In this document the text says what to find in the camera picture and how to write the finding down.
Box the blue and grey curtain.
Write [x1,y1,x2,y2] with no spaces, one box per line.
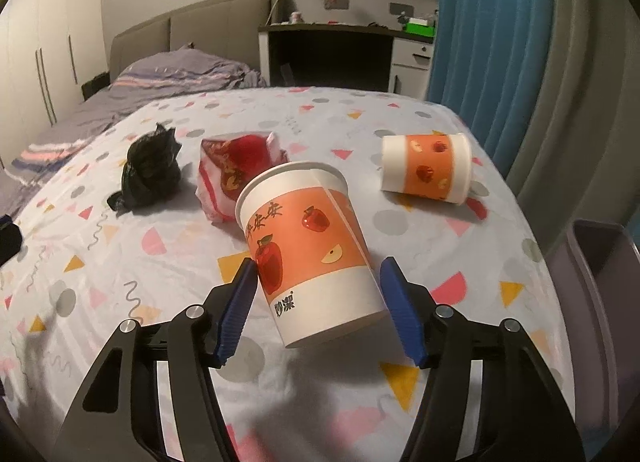
[425,0,640,263]

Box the red and white plastic bag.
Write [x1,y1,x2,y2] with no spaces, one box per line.
[197,132,291,223]

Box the grey plastic trash bin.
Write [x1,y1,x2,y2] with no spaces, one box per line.
[547,219,640,443]

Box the bed with grey bedding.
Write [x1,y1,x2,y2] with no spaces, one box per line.
[0,44,268,223]

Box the grey padded headboard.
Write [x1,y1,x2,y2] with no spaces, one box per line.
[110,0,286,80]

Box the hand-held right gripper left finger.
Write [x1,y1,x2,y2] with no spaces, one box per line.
[62,257,258,462]

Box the orange apple print paper cup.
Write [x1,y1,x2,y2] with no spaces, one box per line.
[235,161,390,349]
[381,133,473,205]

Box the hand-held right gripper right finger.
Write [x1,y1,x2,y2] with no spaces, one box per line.
[379,257,586,462]

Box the dark top white desk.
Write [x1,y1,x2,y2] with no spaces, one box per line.
[257,22,436,93]

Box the white wardrobe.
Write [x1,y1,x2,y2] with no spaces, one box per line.
[0,0,108,168]

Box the printed confetti tablecloth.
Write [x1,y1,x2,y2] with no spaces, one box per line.
[0,87,571,462]

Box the crumpled black plastic bag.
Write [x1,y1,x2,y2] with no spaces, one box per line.
[106,123,183,215]

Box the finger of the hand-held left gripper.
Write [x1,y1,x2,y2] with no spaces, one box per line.
[0,214,22,265]

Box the dark bedside box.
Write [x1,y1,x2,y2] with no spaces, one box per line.
[81,71,112,102]

